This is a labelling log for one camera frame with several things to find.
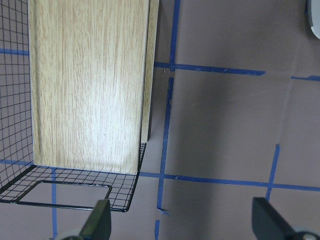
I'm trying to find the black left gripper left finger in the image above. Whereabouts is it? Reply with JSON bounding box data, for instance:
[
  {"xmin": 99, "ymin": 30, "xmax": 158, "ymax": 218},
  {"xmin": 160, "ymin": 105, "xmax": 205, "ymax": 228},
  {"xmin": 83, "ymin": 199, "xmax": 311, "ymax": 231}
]
[{"xmin": 59, "ymin": 199, "xmax": 112, "ymax": 240}]

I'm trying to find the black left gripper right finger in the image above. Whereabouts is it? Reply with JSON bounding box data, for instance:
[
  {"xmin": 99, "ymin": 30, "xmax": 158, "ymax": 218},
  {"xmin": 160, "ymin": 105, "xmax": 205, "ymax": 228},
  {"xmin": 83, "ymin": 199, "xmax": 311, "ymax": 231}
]
[{"xmin": 251, "ymin": 197, "xmax": 320, "ymax": 240}]

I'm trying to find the wooden shelf with wire basket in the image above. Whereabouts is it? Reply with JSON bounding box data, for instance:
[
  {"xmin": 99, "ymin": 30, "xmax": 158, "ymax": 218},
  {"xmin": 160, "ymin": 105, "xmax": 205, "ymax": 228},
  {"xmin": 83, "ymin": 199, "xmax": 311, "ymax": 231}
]
[{"xmin": 0, "ymin": 0, "xmax": 160, "ymax": 212}]

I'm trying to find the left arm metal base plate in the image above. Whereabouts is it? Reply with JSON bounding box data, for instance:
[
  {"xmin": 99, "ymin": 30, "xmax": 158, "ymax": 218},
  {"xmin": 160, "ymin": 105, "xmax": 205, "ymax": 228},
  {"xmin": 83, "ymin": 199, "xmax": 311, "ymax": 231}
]
[{"xmin": 307, "ymin": 0, "xmax": 320, "ymax": 39}]

